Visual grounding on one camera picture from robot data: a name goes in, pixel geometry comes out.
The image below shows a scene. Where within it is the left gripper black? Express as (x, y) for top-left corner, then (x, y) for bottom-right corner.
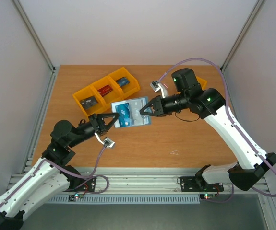
(68, 113), (120, 148)

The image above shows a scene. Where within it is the teal leather card holder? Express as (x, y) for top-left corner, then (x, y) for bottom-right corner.
(111, 96), (151, 127)

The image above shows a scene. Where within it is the light blue VIP card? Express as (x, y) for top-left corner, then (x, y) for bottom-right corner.
(115, 103), (134, 128)

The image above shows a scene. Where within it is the grey credit card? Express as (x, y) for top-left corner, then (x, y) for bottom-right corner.
(80, 96), (98, 110)

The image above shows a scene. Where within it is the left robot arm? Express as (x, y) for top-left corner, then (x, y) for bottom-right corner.
(0, 113), (119, 230)

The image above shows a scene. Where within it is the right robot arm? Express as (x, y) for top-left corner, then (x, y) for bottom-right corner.
(140, 68), (276, 191)

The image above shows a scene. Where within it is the blue credit card in bin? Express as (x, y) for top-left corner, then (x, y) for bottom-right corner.
(116, 77), (130, 87)

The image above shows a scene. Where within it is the red credit card in bin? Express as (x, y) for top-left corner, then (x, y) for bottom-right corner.
(97, 85), (113, 97)

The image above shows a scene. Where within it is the yellow three-compartment bin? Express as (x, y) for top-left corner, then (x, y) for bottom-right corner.
(73, 67), (141, 117)

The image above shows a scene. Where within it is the small yellow bin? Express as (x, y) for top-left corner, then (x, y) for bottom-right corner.
(196, 76), (208, 90)

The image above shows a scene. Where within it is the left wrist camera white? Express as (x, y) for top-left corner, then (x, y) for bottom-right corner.
(95, 133), (115, 149)

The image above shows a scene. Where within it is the aluminium rail frame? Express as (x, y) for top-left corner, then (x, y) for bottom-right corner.
(6, 166), (270, 195)

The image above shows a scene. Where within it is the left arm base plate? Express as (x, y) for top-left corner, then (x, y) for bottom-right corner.
(68, 178), (96, 192)

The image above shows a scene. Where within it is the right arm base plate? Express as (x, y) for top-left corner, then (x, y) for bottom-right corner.
(177, 176), (224, 193)

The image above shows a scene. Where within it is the grey slotted cable duct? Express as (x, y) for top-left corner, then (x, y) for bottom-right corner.
(48, 194), (200, 205)

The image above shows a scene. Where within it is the left aluminium corner post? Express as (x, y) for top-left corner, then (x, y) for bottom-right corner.
(11, 0), (55, 72)

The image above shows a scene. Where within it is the aluminium corner post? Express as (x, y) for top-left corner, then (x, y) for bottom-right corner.
(11, 0), (55, 72)
(220, 0), (266, 72)

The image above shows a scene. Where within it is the right aluminium corner post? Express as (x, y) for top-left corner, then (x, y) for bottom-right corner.
(220, 0), (266, 72)

